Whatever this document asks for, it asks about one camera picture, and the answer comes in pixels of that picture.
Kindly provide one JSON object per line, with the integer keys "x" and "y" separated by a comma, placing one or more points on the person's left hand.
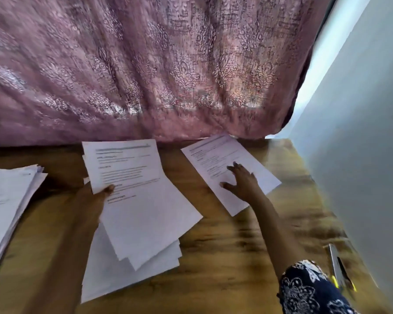
{"x": 90, "y": 204}

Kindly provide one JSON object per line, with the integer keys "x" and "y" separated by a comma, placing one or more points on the person's right hand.
{"x": 245, "y": 185}

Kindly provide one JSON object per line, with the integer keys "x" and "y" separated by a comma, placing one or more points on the person's right forearm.
{"x": 278, "y": 235}

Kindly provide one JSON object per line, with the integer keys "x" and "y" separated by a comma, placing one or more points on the person's left forearm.
{"x": 65, "y": 265}

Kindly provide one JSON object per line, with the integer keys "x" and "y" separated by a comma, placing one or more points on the silver yellow black stapler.
{"x": 335, "y": 265}

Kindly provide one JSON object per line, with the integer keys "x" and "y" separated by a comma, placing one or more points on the pink patterned curtain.
{"x": 150, "y": 62}

